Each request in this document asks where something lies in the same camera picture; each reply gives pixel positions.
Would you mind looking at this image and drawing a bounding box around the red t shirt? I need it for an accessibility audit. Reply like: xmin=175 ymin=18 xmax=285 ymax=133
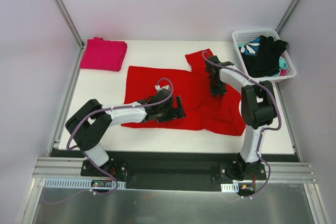
xmin=124 ymin=51 xmax=246 ymax=136

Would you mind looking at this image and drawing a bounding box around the white plastic laundry basket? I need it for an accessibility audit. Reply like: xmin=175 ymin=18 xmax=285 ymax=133
xmin=232 ymin=29 xmax=297 ymax=82

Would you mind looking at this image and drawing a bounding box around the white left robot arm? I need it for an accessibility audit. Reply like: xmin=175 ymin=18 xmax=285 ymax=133
xmin=65 ymin=86 xmax=186 ymax=176

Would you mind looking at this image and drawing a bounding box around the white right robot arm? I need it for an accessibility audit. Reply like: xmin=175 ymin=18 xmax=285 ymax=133
xmin=202 ymin=51 xmax=281 ymax=181

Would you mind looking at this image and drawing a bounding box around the black t shirt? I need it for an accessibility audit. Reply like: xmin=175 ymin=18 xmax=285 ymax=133
xmin=241 ymin=35 xmax=289 ymax=78

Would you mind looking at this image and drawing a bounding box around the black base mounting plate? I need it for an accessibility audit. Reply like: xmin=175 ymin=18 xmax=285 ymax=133
xmin=51 ymin=149 xmax=300 ymax=190

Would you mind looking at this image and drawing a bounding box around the folded magenta t shirt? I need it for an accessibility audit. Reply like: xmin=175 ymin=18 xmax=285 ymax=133
xmin=80 ymin=37 xmax=128 ymax=72

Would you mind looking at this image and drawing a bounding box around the right white cable duct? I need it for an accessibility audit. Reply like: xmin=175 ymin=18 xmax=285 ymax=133
xmin=220 ymin=183 xmax=239 ymax=193

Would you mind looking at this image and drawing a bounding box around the white cable duct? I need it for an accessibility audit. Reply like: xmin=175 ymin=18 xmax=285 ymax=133
xmin=220 ymin=183 xmax=239 ymax=193
xmin=44 ymin=178 xmax=126 ymax=190

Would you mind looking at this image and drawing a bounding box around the aluminium rail right side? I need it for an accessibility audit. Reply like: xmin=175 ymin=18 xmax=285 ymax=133
xmin=269 ymin=162 xmax=318 ymax=184

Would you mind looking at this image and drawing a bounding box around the aluminium rail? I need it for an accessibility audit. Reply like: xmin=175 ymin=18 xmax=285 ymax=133
xmin=34 ymin=155 xmax=87 ymax=176
xmin=269 ymin=162 xmax=318 ymax=184

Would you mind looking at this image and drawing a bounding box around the aluminium rail left side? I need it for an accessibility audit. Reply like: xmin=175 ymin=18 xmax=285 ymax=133
xmin=34 ymin=155 xmax=87 ymax=176

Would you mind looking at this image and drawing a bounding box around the left white cable duct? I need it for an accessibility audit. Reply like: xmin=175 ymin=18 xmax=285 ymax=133
xmin=44 ymin=178 xmax=126 ymax=190

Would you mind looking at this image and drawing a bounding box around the right aluminium frame post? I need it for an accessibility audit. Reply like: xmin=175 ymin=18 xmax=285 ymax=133
xmin=275 ymin=0 xmax=301 ymax=34

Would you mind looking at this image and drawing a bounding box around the aluminium frame post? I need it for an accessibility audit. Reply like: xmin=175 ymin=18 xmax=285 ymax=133
xmin=39 ymin=0 xmax=85 ymax=49
xmin=275 ymin=0 xmax=301 ymax=34

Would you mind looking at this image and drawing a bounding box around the left aluminium frame post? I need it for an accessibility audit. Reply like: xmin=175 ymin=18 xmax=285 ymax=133
xmin=39 ymin=0 xmax=85 ymax=49

